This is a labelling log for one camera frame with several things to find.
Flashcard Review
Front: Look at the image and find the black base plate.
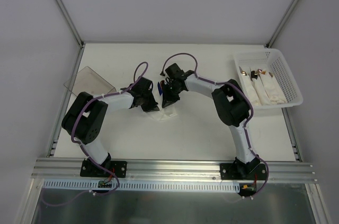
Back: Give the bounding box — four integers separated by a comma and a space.
79, 159, 127, 178
219, 163, 268, 181

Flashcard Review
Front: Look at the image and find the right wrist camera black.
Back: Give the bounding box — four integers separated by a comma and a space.
165, 63, 184, 79

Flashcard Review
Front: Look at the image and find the white plastic basket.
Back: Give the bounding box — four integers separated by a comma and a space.
234, 48, 304, 110

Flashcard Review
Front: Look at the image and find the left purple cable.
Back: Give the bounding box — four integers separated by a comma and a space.
39, 61, 149, 206

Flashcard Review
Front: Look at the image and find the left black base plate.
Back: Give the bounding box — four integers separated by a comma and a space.
79, 159, 127, 178

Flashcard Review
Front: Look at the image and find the aluminium front rail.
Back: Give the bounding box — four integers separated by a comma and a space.
31, 157, 318, 184

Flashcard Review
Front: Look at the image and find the purple cable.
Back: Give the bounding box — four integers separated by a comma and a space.
158, 52, 269, 202
39, 61, 149, 206

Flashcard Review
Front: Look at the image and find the white slotted cable duct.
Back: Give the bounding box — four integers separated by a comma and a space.
42, 179, 240, 193

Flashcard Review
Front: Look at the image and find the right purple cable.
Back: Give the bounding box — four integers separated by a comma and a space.
158, 52, 269, 202

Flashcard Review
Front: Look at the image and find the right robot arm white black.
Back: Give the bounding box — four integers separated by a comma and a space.
158, 74, 260, 179

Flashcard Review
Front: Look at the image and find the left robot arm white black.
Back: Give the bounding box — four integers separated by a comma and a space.
61, 88, 159, 176

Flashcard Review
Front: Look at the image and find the rolled napkin bundle in basket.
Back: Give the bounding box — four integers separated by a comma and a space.
239, 67, 261, 106

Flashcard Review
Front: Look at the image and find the white paper napkin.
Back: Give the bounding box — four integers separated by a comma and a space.
147, 94, 177, 121

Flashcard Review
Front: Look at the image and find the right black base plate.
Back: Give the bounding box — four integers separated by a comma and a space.
219, 163, 268, 181

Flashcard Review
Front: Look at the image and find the smoky transparent plastic container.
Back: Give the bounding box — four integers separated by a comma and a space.
64, 66, 116, 96

